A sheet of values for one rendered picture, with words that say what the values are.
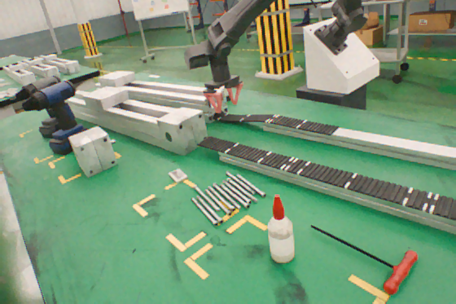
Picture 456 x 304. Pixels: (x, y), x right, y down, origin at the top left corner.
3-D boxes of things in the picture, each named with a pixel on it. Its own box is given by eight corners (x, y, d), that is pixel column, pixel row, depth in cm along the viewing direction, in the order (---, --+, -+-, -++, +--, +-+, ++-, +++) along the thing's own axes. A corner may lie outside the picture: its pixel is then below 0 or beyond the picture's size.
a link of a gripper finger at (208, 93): (206, 114, 100) (200, 86, 96) (221, 106, 104) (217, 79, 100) (221, 116, 95) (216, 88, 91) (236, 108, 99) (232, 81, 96)
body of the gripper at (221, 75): (204, 89, 97) (199, 66, 94) (225, 79, 103) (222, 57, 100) (219, 90, 92) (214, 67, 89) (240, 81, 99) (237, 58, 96)
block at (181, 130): (214, 137, 92) (208, 107, 88) (183, 156, 85) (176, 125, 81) (194, 132, 98) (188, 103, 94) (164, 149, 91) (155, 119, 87)
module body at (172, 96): (228, 112, 109) (225, 90, 105) (208, 124, 102) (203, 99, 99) (116, 93, 162) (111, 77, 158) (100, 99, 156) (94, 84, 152)
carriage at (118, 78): (138, 85, 145) (133, 72, 142) (117, 93, 138) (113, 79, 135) (120, 83, 155) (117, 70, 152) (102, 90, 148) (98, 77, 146)
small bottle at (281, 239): (276, 267, 46) (269, 207, 41) (267, 250, 50) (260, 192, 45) (298, 259, 47) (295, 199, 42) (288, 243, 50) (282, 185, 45)
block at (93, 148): (125, 160, 88) (116, 130, 84) (88, 178, 82) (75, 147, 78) (115, 150, 95) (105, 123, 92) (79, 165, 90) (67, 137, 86)
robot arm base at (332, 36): (346, 48, 113) (323, 26, 114) (361, 33, 106) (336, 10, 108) (335, 56, 108) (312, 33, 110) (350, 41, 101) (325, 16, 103)
